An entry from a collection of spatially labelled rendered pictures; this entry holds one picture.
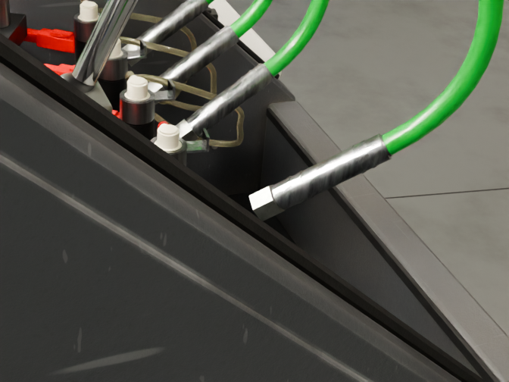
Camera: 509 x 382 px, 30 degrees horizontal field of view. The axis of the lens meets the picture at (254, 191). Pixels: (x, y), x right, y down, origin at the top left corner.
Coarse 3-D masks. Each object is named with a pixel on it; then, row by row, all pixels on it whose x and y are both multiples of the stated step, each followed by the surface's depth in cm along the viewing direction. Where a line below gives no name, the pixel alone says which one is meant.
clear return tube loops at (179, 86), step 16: (80, 0) 88; (144, 16) 93; (160, 48) 87; (192, 48) 96; (208, 64) 90; (160, 80) 80; (176, 96) 98; (208, 96) 82; (240, 112) 85; (240, 128) 86; (224, 144) 88
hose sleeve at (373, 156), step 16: (368, 144) 59; (384, 144) 59; (336, 160) 60; (352, 160) 60; (368, 160) 59; (384, 160) 60; (304, 176) 61; (320, 176) 60; (336, 176) 60; (352, 176) 60; (272, 192) 62; (288, 192) 61; (304, 192) 61; (320, 192) 61
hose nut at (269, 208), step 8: (256, 192) 62; (264, 192) 62; (256, 200) 62; (264, 200) 61; (272, 200) 61; (256, 208) 62; (264, 208) 62; (272, 208) 62; (280, 208) 62; (264, 216) 62; (272, 216) 62
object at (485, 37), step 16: (480, 0) 54; (496, 0) 54; (480, 16) 55; (496, 16) 54; (480, 32) 55; (496, 32) 55; (480, 48) 56; (464, 64) 57; (480, 64) 56; (464, 80) 57; (448, 96) 57; (464, 96) 57; (432, 112) 58; (448, 112) 58; (400, 128) 59; (416, 128) 58; (432, 128) 58; (400, 144) 59
